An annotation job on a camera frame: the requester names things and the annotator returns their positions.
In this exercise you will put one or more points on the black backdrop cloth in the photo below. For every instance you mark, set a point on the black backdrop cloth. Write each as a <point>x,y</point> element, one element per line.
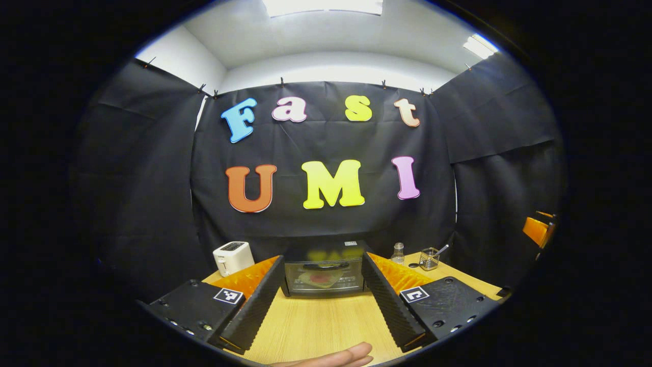
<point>153,204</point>

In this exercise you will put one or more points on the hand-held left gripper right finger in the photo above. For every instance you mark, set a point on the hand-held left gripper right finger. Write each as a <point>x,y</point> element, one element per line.
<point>387,306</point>

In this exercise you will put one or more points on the small clear glass jar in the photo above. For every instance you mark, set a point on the small clear glass jar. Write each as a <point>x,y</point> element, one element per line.
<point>429,261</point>

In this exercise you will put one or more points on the black electric oven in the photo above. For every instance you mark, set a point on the black electric oven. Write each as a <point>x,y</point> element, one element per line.
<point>326,255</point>

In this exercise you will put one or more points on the small ceiling light panel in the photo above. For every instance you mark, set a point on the small ceiling light panel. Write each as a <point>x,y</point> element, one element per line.
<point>480,46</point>

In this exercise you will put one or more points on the white toaster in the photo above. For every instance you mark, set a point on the white toaster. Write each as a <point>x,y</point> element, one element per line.
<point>233,259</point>

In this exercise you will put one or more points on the cream square plate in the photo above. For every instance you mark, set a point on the cream square plate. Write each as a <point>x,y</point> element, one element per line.
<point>305,279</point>

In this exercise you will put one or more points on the small clear glass bottle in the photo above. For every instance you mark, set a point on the small clear glass bottle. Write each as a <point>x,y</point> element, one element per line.
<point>398,255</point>

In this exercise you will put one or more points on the round pink food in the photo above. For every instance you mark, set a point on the round pink food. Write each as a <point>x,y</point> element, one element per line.
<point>320,279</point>

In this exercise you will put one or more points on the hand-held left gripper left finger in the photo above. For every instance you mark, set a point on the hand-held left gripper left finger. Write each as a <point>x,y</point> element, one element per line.
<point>260,303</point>

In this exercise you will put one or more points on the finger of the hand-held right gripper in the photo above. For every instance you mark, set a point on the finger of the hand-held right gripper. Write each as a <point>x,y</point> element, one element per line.
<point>537,229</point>

